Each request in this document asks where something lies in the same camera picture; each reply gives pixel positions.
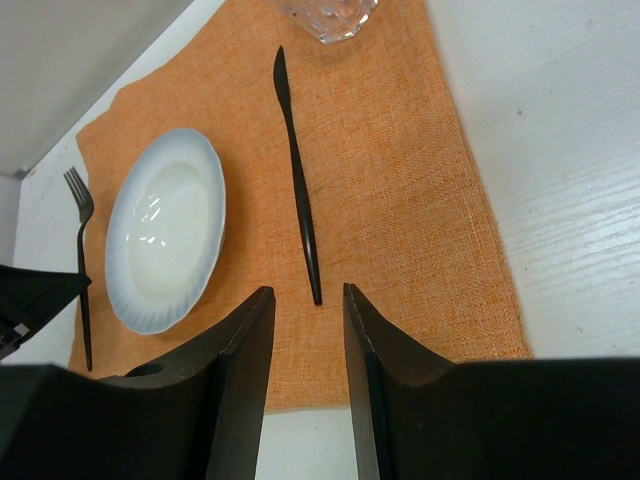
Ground black plastic fork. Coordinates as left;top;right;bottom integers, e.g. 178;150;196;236
64;167;95;372

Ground orange cloth napkin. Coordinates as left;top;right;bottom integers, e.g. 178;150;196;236
70;1;530;410

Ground black plastic knife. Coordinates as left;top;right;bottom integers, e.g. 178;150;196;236
273;45;322;306

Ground clear plastic cup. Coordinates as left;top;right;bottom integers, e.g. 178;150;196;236
275;0;379;44

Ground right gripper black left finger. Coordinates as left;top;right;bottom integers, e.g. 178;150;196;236
99;286;276;479

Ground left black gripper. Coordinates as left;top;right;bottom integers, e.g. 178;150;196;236
0;265;91;360

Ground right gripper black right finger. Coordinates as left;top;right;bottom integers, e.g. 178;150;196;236
343;283;454;479

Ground clear plastic plate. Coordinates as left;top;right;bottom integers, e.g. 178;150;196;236
104;128;227;335

